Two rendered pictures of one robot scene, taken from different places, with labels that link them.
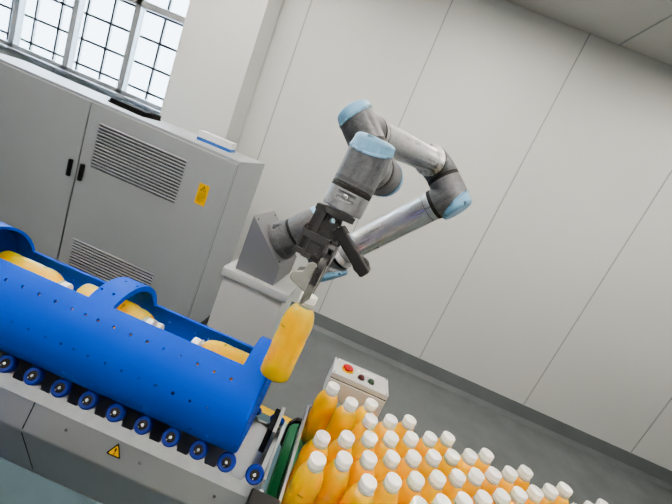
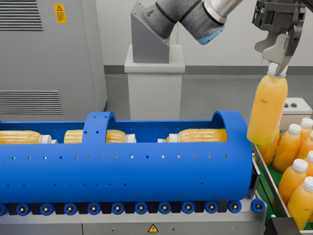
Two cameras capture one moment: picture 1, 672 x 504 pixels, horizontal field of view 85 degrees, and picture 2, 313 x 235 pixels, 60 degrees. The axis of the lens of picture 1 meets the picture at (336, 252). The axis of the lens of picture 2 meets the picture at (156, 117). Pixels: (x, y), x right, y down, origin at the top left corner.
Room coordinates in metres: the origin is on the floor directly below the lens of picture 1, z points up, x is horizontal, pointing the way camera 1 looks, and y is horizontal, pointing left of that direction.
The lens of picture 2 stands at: (0.20, 0.32, 1.70)
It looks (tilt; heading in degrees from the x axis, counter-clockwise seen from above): 35 degrees down; 358
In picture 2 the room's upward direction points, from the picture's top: straight up
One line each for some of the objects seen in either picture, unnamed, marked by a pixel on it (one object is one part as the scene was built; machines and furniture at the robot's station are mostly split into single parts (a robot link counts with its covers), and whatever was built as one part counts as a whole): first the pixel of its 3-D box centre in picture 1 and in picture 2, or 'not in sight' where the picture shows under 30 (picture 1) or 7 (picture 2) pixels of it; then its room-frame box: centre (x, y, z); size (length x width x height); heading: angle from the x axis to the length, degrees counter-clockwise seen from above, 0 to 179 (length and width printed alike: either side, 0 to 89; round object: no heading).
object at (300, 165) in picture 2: (321, 438); (300, 165); (0.78, -0.15, 1.09); 0.04 x 0.04 x 0.02
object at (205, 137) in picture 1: (217, 142); not in sight; (2.61, 1.07, 1.48); 0.24 x 0.12 x 0.08; 95
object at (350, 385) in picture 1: (355, 387); (280, 113); (1.12, -0.24, 1.05); 0.20 x 0.10 x 0.10; 89
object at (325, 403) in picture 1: (320, 413); (267, 143); (1.00, -0.15, 0.99); 0.07 x 0.07 x 0.19
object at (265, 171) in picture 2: (293, 455); (269, 180); (0.83, -0.11, 0.96); 0.40 x 0.01 x 0.03; 179
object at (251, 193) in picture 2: (269, 436); (248, 176); (0.83, -0.03, 0.99); 0.10 x 0.02 x 0.12; 179
